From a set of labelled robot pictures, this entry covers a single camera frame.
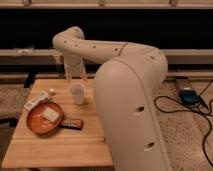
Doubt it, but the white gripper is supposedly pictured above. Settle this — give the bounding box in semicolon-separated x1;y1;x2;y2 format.
64;54;87;85

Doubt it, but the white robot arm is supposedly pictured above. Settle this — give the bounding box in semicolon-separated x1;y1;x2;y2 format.
53;27;173;171

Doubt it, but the clear plastic cup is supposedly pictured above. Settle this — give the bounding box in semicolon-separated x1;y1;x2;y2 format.
69;83;85;105

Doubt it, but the white wrapped snack bar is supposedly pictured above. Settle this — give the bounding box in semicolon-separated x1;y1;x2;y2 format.
24;91;50;111

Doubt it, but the white sponge block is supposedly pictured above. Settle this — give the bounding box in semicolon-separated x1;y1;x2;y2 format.
42;107;59;123

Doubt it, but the dark candy bar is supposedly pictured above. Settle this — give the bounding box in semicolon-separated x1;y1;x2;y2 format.
60;118;83;130

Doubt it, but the wooden table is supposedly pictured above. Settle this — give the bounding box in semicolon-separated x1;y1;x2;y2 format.
2;79;112;168

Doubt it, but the blue device on floor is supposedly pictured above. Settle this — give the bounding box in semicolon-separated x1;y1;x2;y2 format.
179;88;199;106

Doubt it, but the black cable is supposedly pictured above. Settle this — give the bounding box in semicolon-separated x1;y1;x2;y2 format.
153;78;213;168

